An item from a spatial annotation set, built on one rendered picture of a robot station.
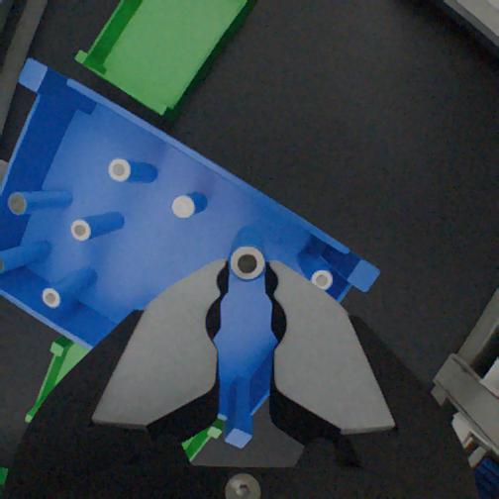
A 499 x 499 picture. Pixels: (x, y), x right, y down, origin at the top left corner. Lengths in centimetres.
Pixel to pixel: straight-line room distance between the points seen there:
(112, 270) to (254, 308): 15
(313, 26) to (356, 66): 12
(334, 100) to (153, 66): 37
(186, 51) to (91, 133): 39
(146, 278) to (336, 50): 56
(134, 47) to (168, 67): 9
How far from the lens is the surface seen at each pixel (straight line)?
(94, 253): 32
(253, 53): 65
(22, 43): 81
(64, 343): 52
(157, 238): 29
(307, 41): 67
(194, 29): 68
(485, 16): 77
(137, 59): 68
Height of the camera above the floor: 59
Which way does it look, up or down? 77 degrees down
